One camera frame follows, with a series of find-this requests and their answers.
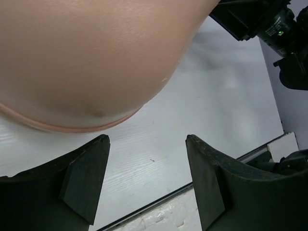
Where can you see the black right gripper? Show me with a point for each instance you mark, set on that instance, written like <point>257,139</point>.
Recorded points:
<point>244,19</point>

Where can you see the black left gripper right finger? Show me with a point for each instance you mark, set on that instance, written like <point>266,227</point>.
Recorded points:
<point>293,171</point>

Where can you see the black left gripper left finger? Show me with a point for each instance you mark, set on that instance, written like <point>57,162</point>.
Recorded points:
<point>60,195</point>

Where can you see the pink hard-shell suitcase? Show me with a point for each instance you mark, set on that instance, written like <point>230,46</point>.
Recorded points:
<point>87,65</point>

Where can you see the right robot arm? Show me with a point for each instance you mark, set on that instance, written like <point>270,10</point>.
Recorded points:
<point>276,25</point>

